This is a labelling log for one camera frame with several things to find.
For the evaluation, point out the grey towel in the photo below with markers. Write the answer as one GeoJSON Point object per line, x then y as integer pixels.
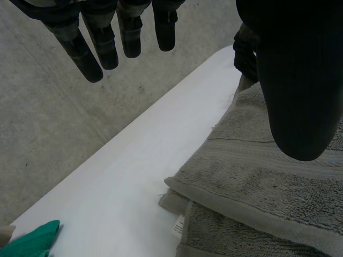
{"type": "Point", "coordinates": [254, 192]}

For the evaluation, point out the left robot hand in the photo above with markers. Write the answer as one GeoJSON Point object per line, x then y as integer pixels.
{"type": "Point", "coordinates": [300, 80]}

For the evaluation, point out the teal towel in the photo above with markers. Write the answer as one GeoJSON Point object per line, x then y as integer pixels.
{"type": "Point", "coordinates": [32, 241]}

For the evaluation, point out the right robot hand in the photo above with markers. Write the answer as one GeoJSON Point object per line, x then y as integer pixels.
{"type": "Point", "coordinates": [245, 57]}

